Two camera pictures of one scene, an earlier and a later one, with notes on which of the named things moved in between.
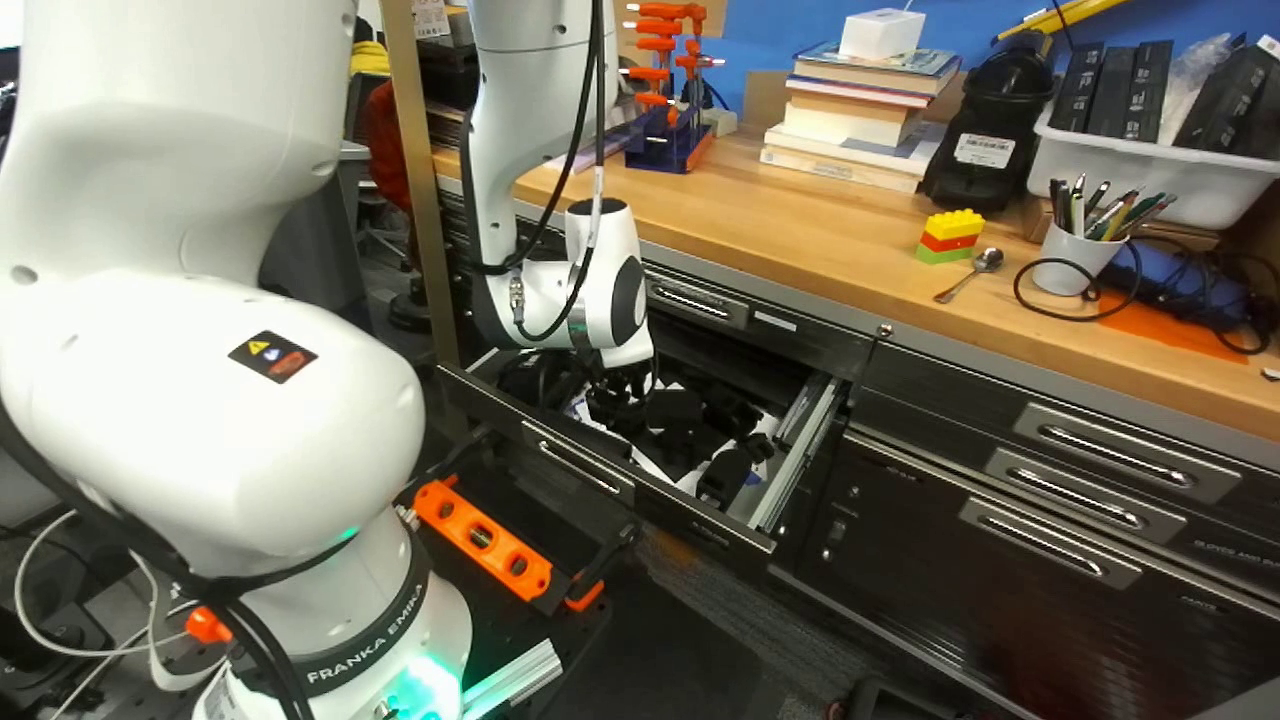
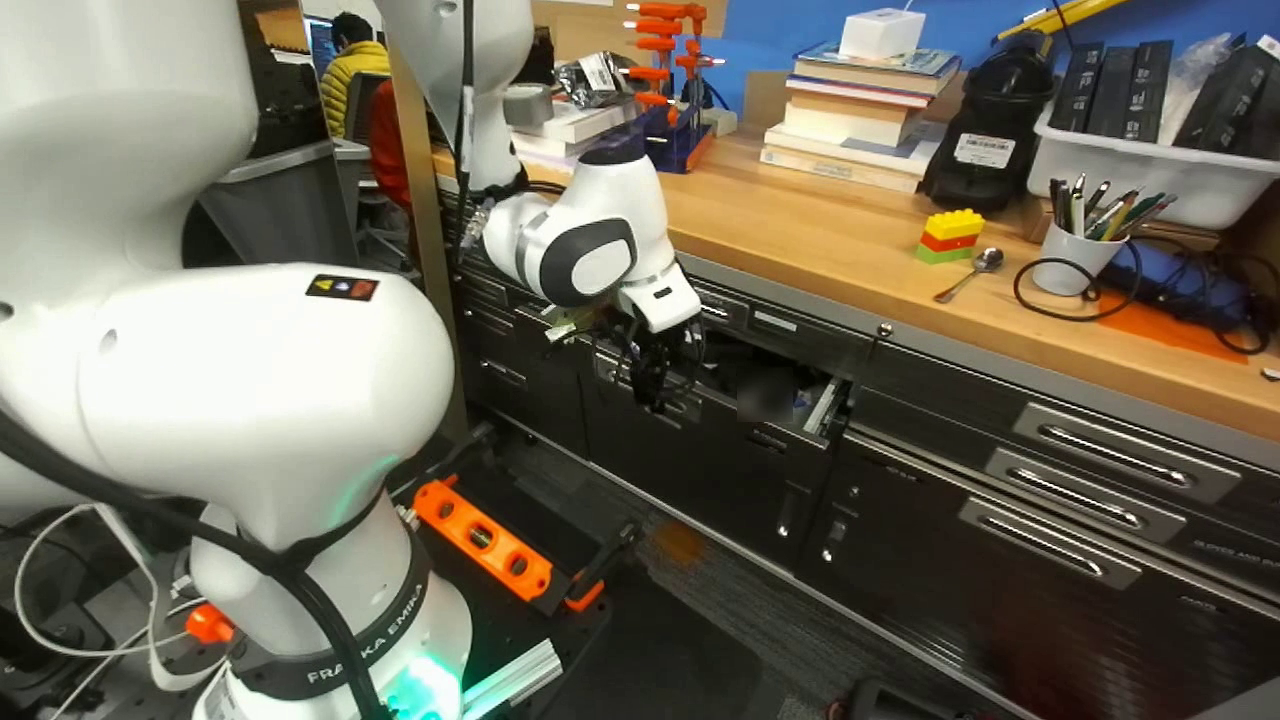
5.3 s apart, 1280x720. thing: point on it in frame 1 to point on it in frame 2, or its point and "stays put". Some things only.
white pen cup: (1069, 265) stays put
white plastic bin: (1193, 187) stays put
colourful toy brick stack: (951, 237) stays put
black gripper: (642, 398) to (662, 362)
